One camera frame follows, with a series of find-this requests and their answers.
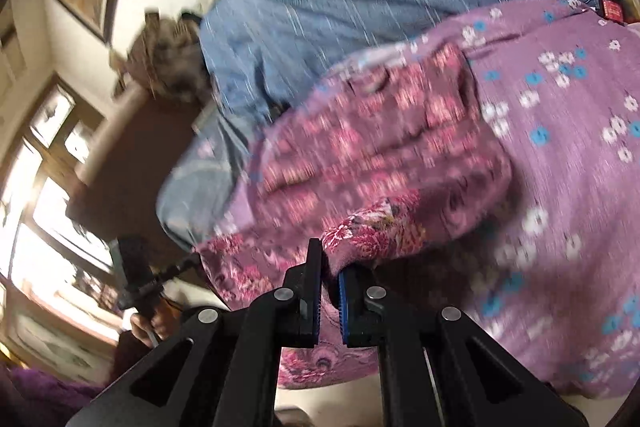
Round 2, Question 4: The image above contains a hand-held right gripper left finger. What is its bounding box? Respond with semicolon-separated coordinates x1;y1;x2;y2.
75;238;326;427

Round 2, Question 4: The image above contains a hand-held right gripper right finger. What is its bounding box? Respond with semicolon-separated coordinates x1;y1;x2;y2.
338;264;588;427

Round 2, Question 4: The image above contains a maroon floral shirt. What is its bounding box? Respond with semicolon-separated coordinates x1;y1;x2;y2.
195;42;513;390

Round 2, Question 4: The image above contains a person's left hand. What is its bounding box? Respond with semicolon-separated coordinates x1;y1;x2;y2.
131;299;181;345

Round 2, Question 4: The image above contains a grey star-print pillow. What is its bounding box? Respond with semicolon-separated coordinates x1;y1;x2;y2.
155;112;261;253

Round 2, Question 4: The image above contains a brown headboard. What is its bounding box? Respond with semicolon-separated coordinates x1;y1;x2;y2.
65;84;221;248

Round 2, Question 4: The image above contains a person's purple garment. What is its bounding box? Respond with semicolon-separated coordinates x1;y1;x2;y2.
0;332;131;427

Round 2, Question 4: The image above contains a brown floral cloth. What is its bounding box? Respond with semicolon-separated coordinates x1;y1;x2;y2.
112;9;213;102

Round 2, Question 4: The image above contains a purple floral bedsheet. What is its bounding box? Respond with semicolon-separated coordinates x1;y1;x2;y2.
215;0;640;400

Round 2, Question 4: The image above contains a window with wooden frame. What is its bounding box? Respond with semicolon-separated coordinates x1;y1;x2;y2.
0;74;131;373

